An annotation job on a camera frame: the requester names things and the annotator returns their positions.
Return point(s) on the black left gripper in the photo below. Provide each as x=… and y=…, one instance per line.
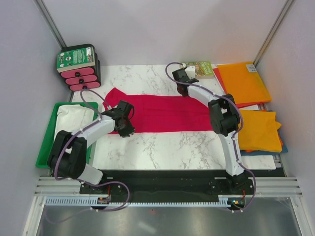
x=130, y=129

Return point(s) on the magenta pink t-shirt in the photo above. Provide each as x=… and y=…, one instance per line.
x=158, y=114

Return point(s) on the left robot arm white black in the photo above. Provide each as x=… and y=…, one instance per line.
x=68, y=154

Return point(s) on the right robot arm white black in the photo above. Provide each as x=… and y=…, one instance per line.
x=224, y=120

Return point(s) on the green illustrated paperback book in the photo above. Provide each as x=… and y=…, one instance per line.
x=203, y=69

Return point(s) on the white crumpled t-shirt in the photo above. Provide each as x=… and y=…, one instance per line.
x=72, y=118

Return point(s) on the black pink drawer unit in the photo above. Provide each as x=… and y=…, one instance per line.
x=83, y=78

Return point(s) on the orange plastic folder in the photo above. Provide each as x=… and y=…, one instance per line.
x=244, y=83

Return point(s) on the green book on drawers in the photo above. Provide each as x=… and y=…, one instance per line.
x=75, y=59

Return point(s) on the yellow folded t-shirt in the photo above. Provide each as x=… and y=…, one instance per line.
x=260, y=131

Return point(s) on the green plastic tray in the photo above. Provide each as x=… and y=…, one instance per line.
x=49, y=136

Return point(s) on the orange folded t-shirt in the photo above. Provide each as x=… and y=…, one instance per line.
x=282, y=144

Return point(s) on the blue folded t-shirt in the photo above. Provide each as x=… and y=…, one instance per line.
x=259, y=152

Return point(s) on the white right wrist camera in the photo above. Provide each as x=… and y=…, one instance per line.
x=190, y=70

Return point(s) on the white slotted cable duct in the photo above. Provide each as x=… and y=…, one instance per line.
x=106, y=202

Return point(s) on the right aluminium corner post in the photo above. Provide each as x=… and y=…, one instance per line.
x=288, y=4

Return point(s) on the aluminium corner post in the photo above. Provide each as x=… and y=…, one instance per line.
x=50, y=22
x=288, y=4

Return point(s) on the left aluminium corner post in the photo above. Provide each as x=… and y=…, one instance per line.
x=50, y=22

